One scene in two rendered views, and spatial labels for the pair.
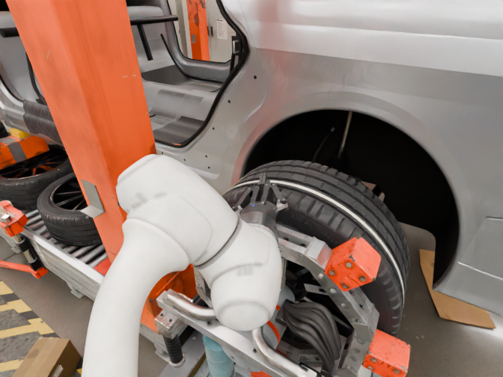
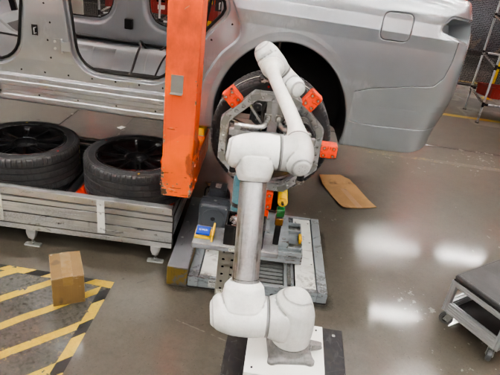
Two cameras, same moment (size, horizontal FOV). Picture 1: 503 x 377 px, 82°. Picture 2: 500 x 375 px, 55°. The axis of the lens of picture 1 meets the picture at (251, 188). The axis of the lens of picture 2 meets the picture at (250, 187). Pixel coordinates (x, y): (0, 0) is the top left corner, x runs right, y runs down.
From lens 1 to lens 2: 1.96 m
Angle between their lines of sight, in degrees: 27
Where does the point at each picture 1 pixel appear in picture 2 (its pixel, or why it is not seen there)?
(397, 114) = (312, 42)
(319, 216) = not seen: hidden behind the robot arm
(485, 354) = (372, 219)
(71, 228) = (30, 170)
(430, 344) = (341, 221)
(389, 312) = (326, 128)
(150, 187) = (273, 47)
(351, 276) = (313, 101)
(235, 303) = (297, 82)
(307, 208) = not seen: hidden behind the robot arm
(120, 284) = (277, 70)
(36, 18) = not seen: outside the picture
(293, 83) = (258, 27)
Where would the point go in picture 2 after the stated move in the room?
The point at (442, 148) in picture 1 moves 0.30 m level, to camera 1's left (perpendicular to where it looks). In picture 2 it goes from (332, 58) to (288, 58)
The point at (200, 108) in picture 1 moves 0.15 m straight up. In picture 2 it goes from (115, 59) to (115, 39)
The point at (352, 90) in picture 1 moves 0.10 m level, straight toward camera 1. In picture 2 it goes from (290, 31) to (294, 35)
